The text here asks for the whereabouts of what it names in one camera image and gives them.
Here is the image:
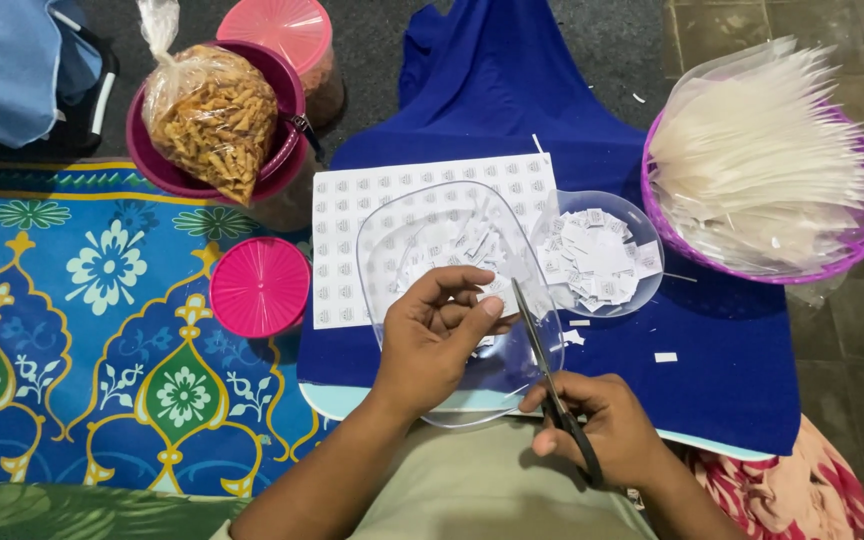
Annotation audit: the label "pile of cut paper labels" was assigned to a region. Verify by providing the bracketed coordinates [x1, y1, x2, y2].
[538, 207, 663, 314]
[396, 213, 527, 297]

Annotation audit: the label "light blue fabric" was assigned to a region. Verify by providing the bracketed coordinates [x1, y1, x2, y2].
[0, 0, 105, 149]

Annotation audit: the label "jar with pink lid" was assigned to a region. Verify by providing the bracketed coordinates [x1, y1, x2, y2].
[215, 0, 346, 130]
[208, 236, 312, 341]

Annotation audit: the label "small clear plastic container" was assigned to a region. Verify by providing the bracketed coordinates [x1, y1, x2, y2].
[535, 189, 666, 319]

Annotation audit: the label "large clear plastic container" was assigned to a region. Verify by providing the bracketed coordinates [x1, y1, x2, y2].
[354, 180, 566, 429]

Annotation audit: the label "stack of clear plastic bags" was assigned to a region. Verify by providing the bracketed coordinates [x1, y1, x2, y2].
[645, 36, 864, 277]

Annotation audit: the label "printed white label sheet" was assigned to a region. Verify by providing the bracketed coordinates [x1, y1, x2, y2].
[311, 152, 561, 332]

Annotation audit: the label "black handled scissors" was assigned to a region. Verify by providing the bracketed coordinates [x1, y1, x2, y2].
[510, 276, 606, 490]

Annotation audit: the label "small white paper label piece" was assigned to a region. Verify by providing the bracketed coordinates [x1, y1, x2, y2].
[477, 288, 523, 318]

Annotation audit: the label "person's beige garment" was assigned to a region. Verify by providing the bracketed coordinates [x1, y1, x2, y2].
[209, 414, 660, 540]

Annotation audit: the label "red floral cloth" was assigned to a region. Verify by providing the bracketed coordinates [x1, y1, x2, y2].
[668, 414, 864, 540]

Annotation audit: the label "purple plastic bucket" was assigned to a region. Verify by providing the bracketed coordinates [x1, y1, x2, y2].
[125, 39, 310, 205]

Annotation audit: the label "person's left hand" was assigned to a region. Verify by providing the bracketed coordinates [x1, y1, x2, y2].
[370, 265, 523, 423]

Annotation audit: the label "person's right hand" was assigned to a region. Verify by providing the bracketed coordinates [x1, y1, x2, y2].
[518, 371, 675, 492]

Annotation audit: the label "purple plastic basket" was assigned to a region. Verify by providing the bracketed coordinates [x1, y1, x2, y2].
[639, 103, 864, 287]

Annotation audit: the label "plastic bag of fried snacks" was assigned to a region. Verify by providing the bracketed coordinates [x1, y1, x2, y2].
[136, 0, 281, 208]

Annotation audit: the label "black bag with white handles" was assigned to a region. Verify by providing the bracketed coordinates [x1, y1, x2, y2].
[0, 6, 121, 160]

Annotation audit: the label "clear plastic snack jar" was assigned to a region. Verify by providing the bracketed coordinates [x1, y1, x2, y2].
[237, 142, 326, 234]

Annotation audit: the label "blue floral patterned mat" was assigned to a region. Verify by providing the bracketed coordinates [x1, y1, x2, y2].
[0, 156, 339, 501]

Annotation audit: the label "green leaf patterned cloth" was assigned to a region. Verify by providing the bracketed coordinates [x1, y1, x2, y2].
[0, 478, 255, 540]

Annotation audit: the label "dark blue cloth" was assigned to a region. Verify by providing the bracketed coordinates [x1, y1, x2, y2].
[296, 0, 802, 459]

